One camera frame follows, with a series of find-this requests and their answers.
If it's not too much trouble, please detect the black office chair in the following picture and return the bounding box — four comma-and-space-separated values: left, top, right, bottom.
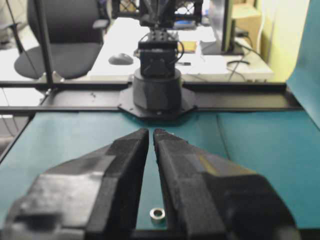
0, 0, 110, 80

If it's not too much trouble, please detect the cardboard box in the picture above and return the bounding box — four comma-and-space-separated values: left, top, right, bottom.
232, 3, 262, 50

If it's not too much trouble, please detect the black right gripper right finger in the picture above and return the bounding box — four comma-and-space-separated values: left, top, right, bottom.
153, 128, 300, 240

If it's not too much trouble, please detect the black computer mouse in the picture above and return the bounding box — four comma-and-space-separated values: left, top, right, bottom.
108, 53, 134, 66

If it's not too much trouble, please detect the white desk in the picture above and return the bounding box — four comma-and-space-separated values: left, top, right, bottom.
89, 18, 274, 82

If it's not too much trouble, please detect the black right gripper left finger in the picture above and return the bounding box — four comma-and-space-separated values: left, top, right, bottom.
3, 128, 149, 240

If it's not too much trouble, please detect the black aluminium frame rail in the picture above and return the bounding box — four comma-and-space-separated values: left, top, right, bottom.
0, 82, 303, 119

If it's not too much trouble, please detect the black computer monitor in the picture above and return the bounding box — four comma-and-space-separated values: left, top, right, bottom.
208, 0, 244, 56

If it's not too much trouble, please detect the teal backdrop sheet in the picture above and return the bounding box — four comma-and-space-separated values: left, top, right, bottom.
286, 0, 320, 127

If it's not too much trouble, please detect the silver metal washer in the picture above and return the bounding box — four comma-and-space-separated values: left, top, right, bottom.
149, 207, 166, 226

